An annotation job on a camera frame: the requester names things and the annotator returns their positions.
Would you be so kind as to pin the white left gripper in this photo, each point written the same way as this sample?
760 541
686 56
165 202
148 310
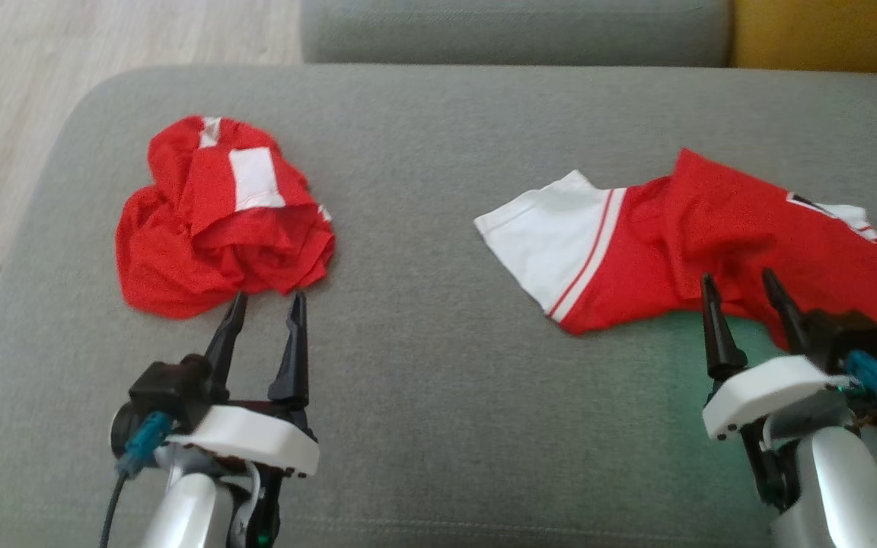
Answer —
244 438

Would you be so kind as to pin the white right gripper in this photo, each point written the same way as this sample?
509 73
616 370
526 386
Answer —
773 392

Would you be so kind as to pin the red jersey with white sleeves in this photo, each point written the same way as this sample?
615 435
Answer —
720 243

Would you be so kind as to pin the red shorts with white stripes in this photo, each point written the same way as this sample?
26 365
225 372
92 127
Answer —
210 243

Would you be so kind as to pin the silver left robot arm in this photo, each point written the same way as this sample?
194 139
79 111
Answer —
187 506

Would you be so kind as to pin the grey sofa seat cushion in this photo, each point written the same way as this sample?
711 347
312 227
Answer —
423 380

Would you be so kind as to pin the yellow cushion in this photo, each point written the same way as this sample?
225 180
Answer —
827 34

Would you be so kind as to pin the grey sofa back cushion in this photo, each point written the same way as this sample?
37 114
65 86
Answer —
515 30

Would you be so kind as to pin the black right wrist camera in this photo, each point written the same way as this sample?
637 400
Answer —
846 339

